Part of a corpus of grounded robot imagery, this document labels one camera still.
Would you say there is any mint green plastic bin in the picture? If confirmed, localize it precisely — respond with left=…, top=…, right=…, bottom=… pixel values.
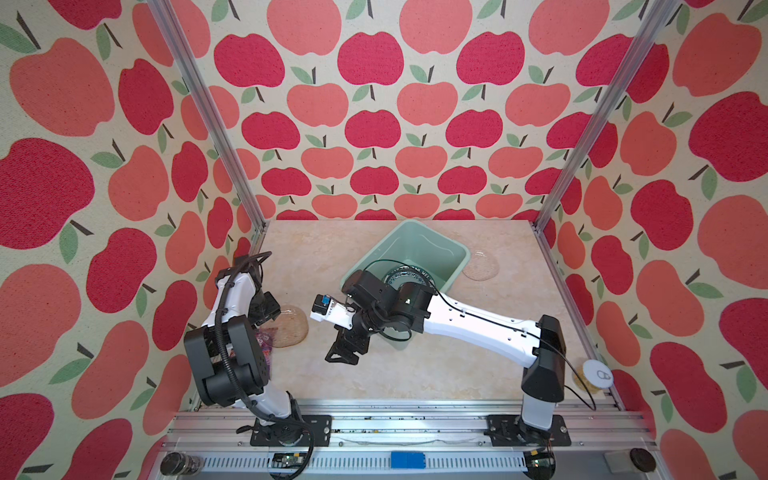
left=341, top=220, right=470, bottom=343

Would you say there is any left aluminium frame post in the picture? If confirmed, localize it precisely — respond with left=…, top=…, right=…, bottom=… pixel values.
left=148, top=0, right=268, bottom=235

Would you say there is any clear glass plate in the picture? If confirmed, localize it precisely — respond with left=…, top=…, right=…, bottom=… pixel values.
left=462, top=250, right=500, bottom=282

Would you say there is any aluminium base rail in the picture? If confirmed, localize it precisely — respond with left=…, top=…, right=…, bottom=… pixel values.
left=142, top=400, right=671, bottom=479

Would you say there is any purple Fox's candy bag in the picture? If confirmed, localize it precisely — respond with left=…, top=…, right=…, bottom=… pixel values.
left=256, top=329, right=274, bottom=372

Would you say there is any right aluminium frame post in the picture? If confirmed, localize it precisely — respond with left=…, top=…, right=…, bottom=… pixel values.
left=533, top=0, right=683, bottom=232

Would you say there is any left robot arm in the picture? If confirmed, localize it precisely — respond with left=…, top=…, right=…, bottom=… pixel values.
left=184, top=251, right=291, bottom=424

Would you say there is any dark cylindrical can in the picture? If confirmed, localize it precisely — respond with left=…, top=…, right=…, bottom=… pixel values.
left=160, top=451, right=204, bottom=477

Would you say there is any small dark patterned plate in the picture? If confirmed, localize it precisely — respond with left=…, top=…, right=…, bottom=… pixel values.
left=384, top=265, right=433, bottom=290

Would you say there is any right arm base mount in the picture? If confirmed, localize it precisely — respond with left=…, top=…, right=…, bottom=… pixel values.
left=484, top=415, right=572, bottom=447

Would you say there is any grey box black knob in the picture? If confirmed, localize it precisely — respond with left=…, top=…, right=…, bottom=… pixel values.
left=604, top=448, right=657, bottom=474

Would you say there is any blue block on rail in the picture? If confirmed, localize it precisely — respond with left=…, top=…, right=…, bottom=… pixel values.
left=390, top=451, right=426, bottom=470

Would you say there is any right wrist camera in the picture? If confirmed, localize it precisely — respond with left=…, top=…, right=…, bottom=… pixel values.
left=310, top=294, right=355, bottom=330

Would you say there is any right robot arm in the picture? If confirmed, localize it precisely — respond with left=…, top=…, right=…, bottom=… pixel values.
left=310, top=263, right=572, bottom=446

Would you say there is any aluminium frame post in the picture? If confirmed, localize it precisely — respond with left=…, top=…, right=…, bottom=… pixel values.
left=533, top=0, right=683, bottom=232
left=148, top=0, right=268, bottom=235

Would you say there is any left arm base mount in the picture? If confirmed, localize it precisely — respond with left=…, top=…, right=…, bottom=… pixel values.
left=250, top=415, right=333, bottom=448

